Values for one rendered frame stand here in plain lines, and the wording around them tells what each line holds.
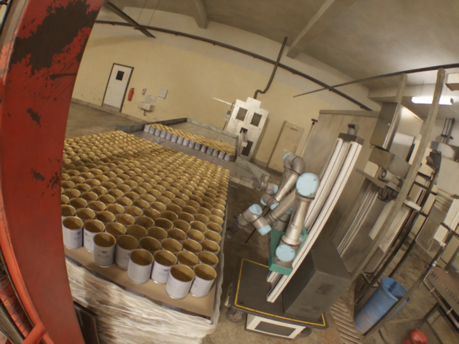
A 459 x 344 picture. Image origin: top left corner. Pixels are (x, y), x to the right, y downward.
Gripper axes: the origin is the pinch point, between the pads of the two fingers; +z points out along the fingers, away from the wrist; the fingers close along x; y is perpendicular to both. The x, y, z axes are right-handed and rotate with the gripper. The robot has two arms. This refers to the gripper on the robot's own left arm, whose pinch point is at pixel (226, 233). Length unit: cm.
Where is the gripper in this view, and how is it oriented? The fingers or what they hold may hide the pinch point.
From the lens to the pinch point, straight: 149.6
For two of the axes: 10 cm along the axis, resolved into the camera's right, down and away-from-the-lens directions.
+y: -7.1, -7.1, 0.0
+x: -3.0, 3.0, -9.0
